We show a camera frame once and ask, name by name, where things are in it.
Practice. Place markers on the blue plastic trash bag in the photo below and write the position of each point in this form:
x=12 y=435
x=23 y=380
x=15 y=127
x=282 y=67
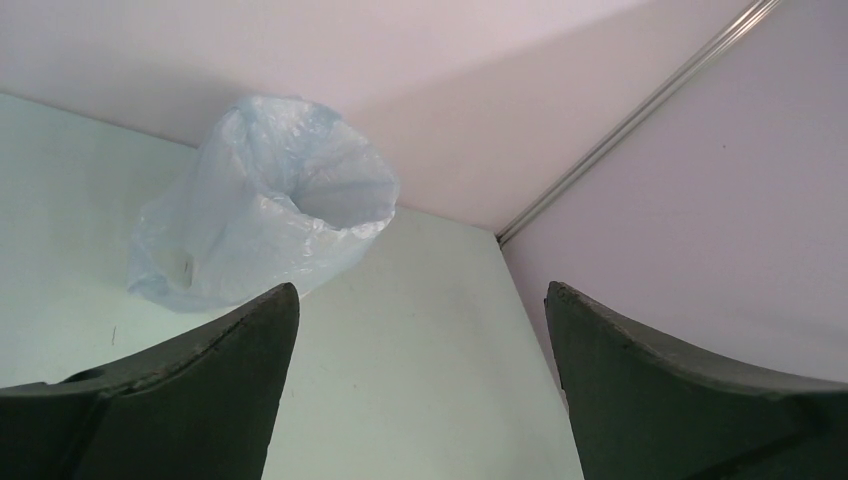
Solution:
x=282 y=190

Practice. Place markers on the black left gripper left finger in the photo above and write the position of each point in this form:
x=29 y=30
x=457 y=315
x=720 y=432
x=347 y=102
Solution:
x=201 y=405

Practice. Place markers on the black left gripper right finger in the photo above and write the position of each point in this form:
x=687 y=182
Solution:
x=646 y=405

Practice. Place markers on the aluminium right corner post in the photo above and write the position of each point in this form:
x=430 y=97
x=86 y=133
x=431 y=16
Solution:
x=717 y=46

